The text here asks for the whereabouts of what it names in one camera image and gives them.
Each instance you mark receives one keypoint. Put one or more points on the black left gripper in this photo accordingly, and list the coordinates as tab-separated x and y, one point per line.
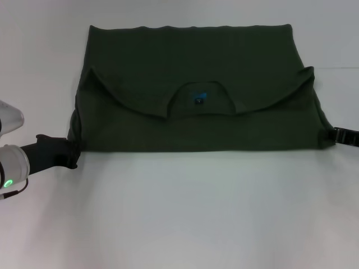
45	152

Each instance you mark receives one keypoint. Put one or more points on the silver vented wrist camera box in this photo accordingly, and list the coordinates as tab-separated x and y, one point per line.
9	116

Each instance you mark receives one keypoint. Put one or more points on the dark green FREE t-shirt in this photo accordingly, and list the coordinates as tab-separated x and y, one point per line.
196	129

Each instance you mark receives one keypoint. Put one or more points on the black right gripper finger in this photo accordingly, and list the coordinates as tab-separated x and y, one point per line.
343	136

